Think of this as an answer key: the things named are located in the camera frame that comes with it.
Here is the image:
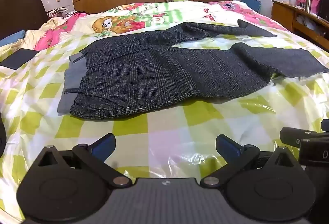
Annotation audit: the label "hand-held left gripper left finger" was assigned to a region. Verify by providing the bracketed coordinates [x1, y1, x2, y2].
[38, 134, 132, 188]

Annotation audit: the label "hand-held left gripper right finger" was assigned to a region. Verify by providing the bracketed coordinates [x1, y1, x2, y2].
[200, 135, 299, 188]

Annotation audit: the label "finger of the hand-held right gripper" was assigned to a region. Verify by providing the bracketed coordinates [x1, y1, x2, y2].
[280, 119, 329, 148]

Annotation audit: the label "dark grey checked pants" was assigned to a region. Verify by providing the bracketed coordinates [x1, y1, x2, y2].
[58, 19, 329, 120]

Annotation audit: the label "printed checked blanket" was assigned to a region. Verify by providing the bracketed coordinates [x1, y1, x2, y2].
[0, 1, 329, 224]

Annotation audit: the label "wooden side desk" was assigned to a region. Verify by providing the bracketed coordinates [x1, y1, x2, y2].
[271, 0, 329, 48]

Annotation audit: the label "black monitor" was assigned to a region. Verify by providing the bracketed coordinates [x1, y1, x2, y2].
[317, 0, 329, 21]

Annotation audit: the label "blue foam mat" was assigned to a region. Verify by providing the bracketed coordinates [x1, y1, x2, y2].
[240, 0, 262, 12]

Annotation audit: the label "pile of patterned clothes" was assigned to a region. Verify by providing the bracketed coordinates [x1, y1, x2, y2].
[46, 7, 78, 18]

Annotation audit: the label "blue cloth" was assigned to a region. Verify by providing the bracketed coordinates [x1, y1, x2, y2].
[0, 30, 26, 47]

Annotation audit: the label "dark wooden headboard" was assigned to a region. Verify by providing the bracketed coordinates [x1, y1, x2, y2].
[0, 0, 49, 40]

